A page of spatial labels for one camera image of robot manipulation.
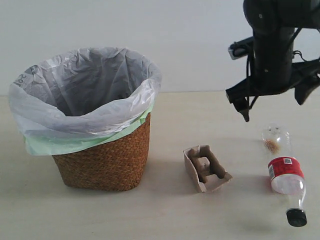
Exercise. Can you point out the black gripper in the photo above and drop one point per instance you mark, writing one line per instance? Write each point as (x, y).
(274, 79)

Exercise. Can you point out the red label plastic bottle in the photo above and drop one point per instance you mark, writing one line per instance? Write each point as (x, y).
(286, 176)

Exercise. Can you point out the brown cardboard pulp tray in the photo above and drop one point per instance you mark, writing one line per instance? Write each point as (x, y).
(204, 169)

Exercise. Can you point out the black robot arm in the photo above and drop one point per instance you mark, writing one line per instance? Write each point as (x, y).
(275, 25)

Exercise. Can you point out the brown woven wicker basket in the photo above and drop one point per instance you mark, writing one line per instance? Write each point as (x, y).
(114, 166)

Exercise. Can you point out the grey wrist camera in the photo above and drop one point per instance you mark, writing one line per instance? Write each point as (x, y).
(241, 48)

